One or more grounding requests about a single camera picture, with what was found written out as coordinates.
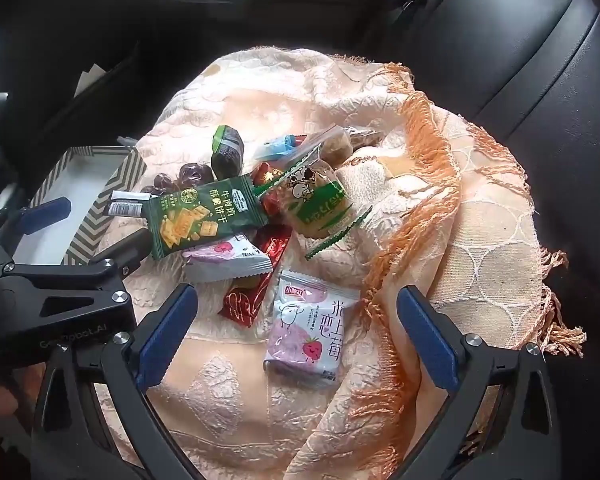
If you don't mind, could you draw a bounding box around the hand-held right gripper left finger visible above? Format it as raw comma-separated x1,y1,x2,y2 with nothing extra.
32,282,201,480

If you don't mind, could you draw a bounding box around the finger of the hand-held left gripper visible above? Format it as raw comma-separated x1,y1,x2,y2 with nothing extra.
2,227,151,286
0,197,73,261

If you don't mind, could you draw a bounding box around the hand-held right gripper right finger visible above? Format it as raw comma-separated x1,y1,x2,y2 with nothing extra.
396,285,563,480

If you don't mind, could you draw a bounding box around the chevron patterned cardboard box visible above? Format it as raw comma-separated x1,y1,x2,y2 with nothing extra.
17,145,148,267

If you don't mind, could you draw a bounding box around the red foil snack packet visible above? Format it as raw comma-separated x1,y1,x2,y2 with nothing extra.
217,225,293,328

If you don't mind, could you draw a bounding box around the green cracker packet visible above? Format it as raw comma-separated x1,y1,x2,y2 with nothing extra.
147,176,271,261

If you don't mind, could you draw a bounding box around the white strawberry print snack packet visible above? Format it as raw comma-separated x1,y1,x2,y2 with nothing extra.
264,269,361,386
181,234,273,285

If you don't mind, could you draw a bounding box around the clear cow print cookie packet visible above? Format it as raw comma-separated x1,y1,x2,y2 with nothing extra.
252,152,373,261

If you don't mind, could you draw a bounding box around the peach fringed blanket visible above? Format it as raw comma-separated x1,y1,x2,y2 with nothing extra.
97,46,588,480

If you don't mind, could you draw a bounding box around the dark green small snack packet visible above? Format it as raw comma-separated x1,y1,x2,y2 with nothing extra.
211,125,246,181

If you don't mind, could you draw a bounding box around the white paper sheet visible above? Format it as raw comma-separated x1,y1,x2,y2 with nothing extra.
77,62,107,93

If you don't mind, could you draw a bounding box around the red star print candy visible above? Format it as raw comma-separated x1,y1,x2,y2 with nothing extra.
250,162,288,196

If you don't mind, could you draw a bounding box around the blue wrapped candy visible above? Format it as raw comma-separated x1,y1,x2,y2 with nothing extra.
254,132,306,161

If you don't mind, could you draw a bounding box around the black front seat back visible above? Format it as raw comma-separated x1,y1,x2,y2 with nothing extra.
0,0,241,186

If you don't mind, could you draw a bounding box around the clear packet of brown snack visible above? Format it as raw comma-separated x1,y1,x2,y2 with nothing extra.
320,125,386,166

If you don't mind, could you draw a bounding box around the black leather car seat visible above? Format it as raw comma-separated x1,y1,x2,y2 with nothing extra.
280,0,600,361

